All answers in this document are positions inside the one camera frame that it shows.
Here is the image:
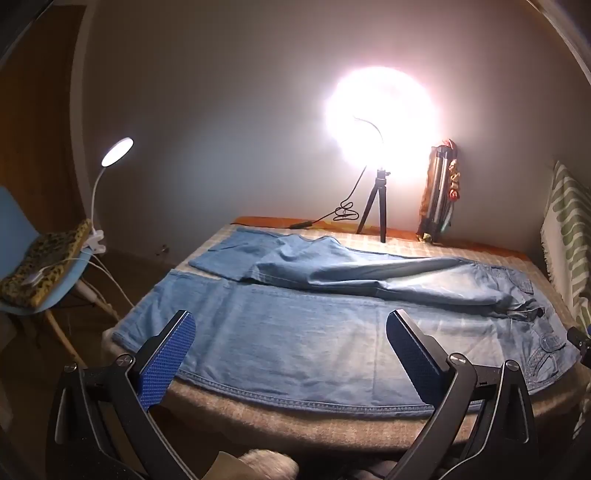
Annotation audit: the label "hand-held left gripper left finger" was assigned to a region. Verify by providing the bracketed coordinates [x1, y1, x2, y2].
[45, 310, 197, 480]

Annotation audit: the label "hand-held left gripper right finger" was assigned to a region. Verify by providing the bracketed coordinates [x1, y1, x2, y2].
[385, 309, 539, 480]

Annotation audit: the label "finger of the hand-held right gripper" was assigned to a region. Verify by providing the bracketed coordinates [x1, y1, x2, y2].
[567, 327, 591, 365]

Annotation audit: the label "blue denim pants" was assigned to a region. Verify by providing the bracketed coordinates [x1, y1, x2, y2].
[113, 229, 581, 418]

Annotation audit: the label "green striped white cloth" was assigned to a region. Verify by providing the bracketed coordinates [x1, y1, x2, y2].
[540, 161, 591, 324]

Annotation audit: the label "orange bed sheet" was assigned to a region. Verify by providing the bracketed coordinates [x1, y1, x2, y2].
[231, 216, 532, 260]

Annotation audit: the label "fluffy beige cloth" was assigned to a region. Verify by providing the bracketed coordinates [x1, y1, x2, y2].
[203, 450, 301, 480]

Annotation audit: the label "small black tripod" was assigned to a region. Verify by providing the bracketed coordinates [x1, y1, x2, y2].
[356, 168, 393, 244]

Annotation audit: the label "leopard print cushion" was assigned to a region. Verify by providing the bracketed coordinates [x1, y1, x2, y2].
[0, 219, 93, 308]

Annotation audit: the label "folded silver tripod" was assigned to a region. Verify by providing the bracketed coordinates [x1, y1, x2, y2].
[418, 145, 455, 243]

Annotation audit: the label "colourful doll figure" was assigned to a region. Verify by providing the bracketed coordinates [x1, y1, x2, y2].
[443, 138, 462, 204]

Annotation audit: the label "blue chair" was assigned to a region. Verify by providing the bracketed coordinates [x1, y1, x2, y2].
[0, 186, 121, 365]

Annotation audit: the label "white clip lamp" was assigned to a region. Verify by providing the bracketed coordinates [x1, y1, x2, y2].
[76, 136, 136, 254]

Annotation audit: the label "brown wooden door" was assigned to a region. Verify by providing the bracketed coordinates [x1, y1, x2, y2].
[0, 4, 88, 222]

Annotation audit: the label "white lamp cable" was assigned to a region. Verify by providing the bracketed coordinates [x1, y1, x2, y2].
[25, 256, 139, 311]

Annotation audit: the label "black ring light cable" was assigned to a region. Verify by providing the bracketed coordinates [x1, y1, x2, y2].
[290, 117, 384, 230]

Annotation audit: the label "bright ring light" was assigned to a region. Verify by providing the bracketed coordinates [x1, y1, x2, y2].
[323, 67, 441, 171]

